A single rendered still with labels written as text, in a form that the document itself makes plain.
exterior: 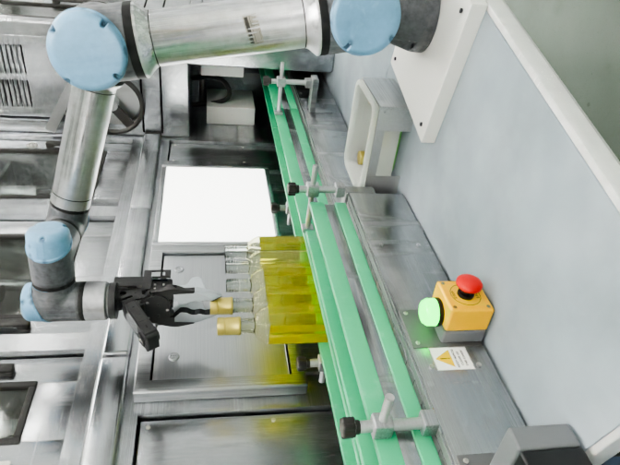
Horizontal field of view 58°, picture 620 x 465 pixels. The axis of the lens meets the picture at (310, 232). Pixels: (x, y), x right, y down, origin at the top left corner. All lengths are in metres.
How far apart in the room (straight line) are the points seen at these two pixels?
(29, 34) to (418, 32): 1.31
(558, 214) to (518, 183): 0.10
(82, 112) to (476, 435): 0.83
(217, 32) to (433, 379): 0.61
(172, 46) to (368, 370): 0.57
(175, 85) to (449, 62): 1.19
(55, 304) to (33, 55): 1.11
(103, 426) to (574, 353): 0.79
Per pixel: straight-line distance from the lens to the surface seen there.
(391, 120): 1.22
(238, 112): 2.17
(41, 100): 2.12
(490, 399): 0.86
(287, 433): 1.14
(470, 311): 0.88
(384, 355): 0.89
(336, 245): 1.08
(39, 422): 1.21
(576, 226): 0.74
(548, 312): 0.79
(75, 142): 1.13
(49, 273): 1.11
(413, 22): 1.09
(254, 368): 1.19
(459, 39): 1.00
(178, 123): 2.06
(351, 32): 0.91
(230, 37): 0.91
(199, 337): 1.25
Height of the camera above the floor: 1.19
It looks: 11 degrees down
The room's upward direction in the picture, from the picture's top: 90 degrees counter-clockwise
